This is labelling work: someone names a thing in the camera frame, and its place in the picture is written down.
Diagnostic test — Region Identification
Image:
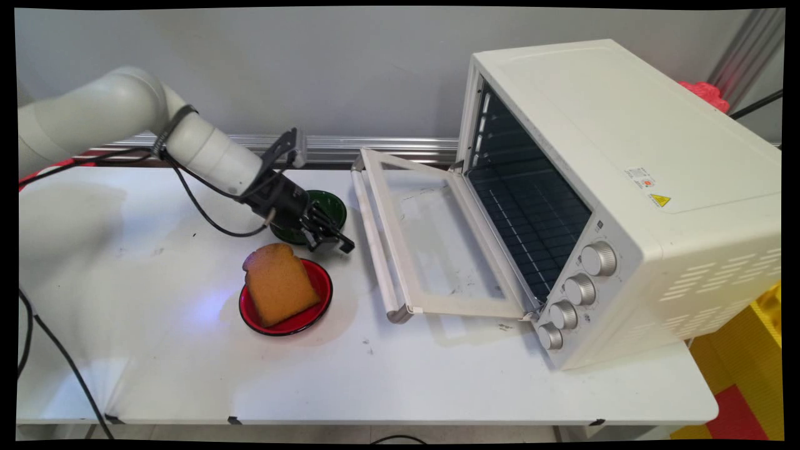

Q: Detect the white toaster oven body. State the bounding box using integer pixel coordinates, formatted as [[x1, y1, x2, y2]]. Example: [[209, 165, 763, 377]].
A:
[[456, 39, 783, 371]]

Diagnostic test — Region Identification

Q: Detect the brown toast slice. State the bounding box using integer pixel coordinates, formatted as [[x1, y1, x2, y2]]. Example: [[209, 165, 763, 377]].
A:
[[242, 242, 321, 329]]

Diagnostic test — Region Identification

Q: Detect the aluminium rail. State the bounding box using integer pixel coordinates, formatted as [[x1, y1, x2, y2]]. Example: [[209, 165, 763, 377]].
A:
[[87, 131, 461, 167]]

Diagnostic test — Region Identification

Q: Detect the black cable beside table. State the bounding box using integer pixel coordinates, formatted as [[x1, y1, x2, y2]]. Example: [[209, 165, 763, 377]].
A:
[[17, 286, 117, 441]]

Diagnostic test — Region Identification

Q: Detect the green bowl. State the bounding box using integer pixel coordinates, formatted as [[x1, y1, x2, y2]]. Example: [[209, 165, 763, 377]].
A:
[[269, 189, 348, 246]]

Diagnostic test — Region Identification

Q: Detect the black cable behind oven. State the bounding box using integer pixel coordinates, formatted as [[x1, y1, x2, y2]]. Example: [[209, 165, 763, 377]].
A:
[[727, 89, 784, 121]]

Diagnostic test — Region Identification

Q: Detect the crumpled red plastic object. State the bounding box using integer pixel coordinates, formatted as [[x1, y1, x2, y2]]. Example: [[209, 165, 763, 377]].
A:
[[677, 81, 731, 115]]

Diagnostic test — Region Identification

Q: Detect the largest silver oven knob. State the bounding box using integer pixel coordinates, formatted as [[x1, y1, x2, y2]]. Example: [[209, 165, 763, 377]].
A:
[[580, 241, 618, 278]]

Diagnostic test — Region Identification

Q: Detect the wrist camera with black bracket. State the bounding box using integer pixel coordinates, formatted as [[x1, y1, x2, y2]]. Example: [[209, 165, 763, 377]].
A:
[[253, 127, 309, 188]]

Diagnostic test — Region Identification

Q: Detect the red plate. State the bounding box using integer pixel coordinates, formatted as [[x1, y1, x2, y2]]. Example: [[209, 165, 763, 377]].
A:
[[238, 257, 334, 338]]

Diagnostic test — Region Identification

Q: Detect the smallest silver oven knob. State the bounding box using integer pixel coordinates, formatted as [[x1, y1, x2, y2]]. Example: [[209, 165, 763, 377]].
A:
[[537, 322, 564, 351]]

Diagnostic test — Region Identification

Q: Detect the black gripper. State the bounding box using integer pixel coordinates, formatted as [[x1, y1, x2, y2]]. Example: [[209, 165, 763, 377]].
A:
[[240, 171, 356, 254]]

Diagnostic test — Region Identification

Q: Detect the aluminium frame post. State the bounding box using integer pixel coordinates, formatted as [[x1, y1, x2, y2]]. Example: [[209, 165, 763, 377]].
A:
[[706, 8, 786, 114]]

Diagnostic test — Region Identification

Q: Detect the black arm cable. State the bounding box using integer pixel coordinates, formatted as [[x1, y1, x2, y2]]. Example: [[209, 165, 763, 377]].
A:
[[18, 145, 296, 239]]

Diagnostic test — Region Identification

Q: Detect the oven warning sticker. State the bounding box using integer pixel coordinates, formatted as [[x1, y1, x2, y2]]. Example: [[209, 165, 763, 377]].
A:
[[624, 166, 673, 209]]

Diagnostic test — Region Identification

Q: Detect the white glass oven door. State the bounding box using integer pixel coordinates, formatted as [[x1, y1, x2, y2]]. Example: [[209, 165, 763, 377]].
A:
[[351, 147, 542, 324]]

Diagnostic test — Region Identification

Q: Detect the black strap on arm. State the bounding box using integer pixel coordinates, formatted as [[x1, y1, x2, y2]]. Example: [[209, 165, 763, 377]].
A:
[[151, 104, 199, 161]]

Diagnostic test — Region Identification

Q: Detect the metal oven rack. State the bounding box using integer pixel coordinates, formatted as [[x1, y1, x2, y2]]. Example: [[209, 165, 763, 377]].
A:
[[467, 159, 592, 302]]

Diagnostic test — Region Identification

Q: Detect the yellow box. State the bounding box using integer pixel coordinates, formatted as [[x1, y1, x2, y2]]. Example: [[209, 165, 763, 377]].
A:
[[749, 281, 783, 349]]

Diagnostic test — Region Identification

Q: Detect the black cable on floor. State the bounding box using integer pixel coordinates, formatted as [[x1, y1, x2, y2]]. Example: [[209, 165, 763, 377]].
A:
[[369, 434, 429, 446]]

